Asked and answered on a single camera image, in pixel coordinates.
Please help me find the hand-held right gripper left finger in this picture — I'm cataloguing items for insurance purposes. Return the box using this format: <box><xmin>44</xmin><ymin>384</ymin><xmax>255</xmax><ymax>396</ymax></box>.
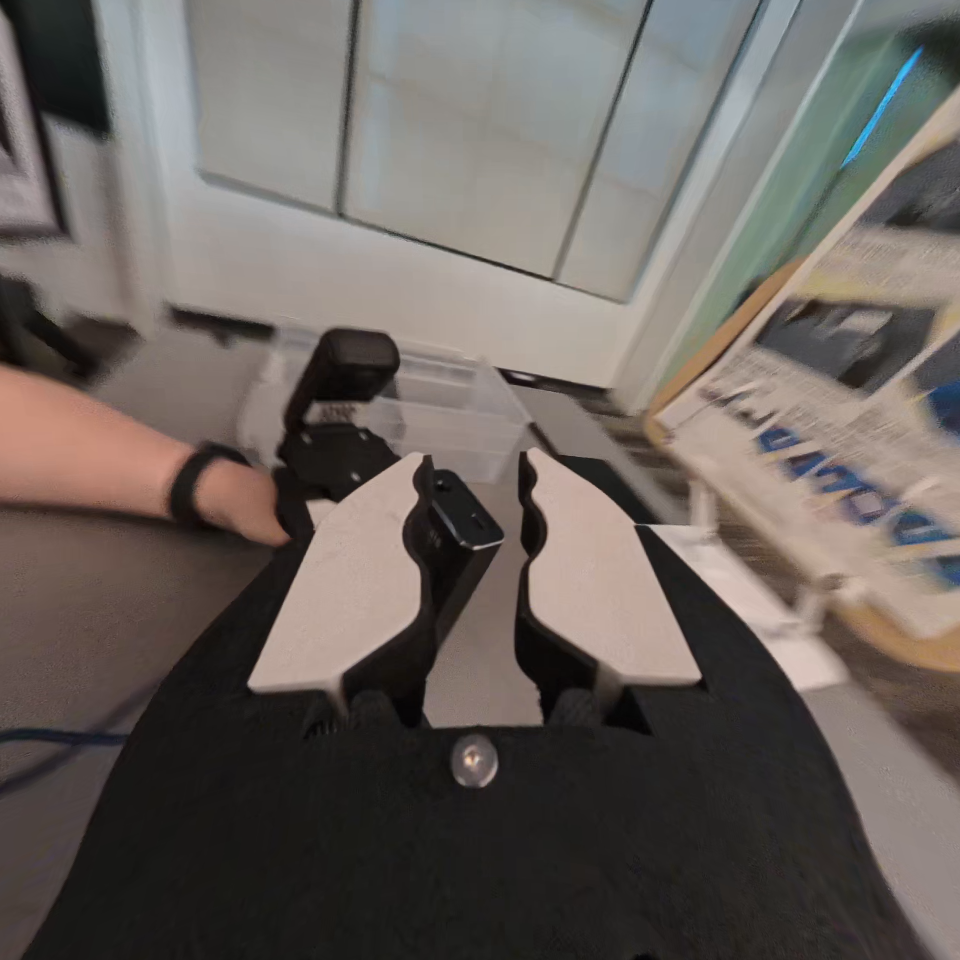
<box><xmin>247</xmin><ymin>453</ymin><xmax>436</xmax><ymax>695</ymax></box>

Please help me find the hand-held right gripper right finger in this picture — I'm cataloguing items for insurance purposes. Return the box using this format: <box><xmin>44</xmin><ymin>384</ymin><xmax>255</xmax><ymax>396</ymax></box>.
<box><xmin>516</xmin><ymin>448</ymin><xmax>702</xmax><ymax>687</ymax></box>

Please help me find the black usb hub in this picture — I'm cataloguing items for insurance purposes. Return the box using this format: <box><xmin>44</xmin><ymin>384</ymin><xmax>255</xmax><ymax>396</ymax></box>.
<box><xmin>405</xmin><ymin>468</ymin><xmax>505</xmax><ymax>646</ymax></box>

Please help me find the clear plastic bin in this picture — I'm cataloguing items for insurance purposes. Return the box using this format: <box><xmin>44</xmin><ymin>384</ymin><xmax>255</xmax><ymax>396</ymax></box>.
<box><xmin>240</xmin><ymin>324</ymin><xmax>530</xmax><ymax>485</ymax></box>

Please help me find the person's left forearm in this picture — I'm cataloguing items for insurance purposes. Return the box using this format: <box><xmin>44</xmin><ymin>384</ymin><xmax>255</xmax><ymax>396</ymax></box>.
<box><xmin>0</xmin><ymin>365</ymin><xmax>204</xmax><ymax>519</ymax></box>

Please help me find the person's left hand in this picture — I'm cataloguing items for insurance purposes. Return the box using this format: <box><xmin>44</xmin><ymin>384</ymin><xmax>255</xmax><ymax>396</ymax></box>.
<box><xmin>198</xmin><ymin>461</ymin><xmax>294</xmax><ymax>545</ymax></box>

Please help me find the instruction sheet on stand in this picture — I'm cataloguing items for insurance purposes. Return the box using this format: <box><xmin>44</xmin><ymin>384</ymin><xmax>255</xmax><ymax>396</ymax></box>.
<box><xmin>637</xmin><ymin>255</ymin><xmax>960</xmax><ymax>691</ymax></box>

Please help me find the blue smartwatch black band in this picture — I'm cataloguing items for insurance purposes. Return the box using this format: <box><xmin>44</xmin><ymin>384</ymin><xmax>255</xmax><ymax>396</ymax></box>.
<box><xmin>168</xmin><ymin>442</ymin><xmax>252</xmax><ymax>526</ymax></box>

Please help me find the white frosted glass door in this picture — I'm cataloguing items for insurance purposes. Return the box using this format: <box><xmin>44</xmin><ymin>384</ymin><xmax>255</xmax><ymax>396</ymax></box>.
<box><xmin>97</xmin><ymin>0</ymin><xmax>811</xmax><ymax>391</ymax></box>

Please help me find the printed instruction sheet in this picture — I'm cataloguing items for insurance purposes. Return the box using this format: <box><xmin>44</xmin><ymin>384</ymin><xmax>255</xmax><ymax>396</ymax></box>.
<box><xmin>660</xmin><ymin>142</ymin><xmax>960</xmax><ymax>639</ymax></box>

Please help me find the dark wall screen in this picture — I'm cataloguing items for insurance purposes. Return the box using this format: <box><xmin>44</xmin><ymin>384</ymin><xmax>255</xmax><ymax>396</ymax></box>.
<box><xmin>15</xmin><ymin>0</ymin><xmax>114</xmax><ymax>136</ymax></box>

